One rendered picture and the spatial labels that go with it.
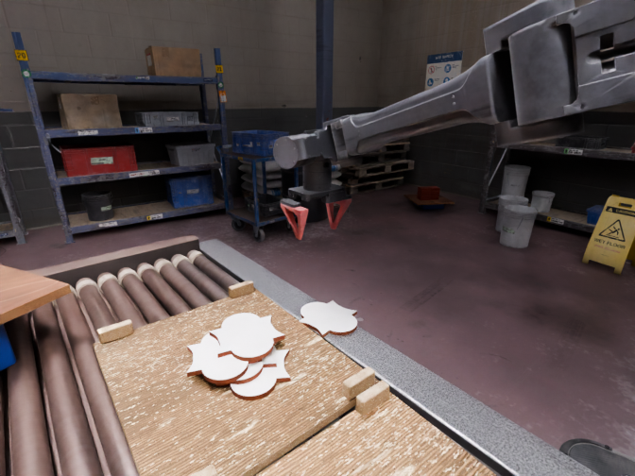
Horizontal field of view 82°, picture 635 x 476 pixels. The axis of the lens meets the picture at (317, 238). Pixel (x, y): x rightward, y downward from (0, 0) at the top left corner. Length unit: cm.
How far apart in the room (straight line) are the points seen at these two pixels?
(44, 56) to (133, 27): 96
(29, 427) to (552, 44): 78
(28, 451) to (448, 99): 70
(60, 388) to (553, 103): 78
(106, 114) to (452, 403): 424
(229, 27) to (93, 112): 212
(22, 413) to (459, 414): 67
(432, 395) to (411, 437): 12
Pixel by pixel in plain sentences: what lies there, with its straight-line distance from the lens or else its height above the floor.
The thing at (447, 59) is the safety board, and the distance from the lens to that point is 615.
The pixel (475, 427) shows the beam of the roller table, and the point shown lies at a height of 91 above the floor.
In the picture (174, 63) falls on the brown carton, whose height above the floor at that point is 173.
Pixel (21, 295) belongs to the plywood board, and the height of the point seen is 104.
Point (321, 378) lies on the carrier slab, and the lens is 64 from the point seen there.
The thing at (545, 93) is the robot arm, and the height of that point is 137.
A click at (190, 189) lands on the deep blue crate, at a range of 470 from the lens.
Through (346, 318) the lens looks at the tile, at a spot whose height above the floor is 92.
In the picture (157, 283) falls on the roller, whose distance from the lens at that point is 104.
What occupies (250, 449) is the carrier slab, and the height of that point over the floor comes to 94.
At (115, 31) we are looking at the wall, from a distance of 515.
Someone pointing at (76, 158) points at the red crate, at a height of 83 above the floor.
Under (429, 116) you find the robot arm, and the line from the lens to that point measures 46.
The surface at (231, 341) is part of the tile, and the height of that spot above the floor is 97.
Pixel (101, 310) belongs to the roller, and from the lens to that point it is 98.
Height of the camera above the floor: 137
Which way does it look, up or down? 21 degrees down
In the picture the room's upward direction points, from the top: straight up
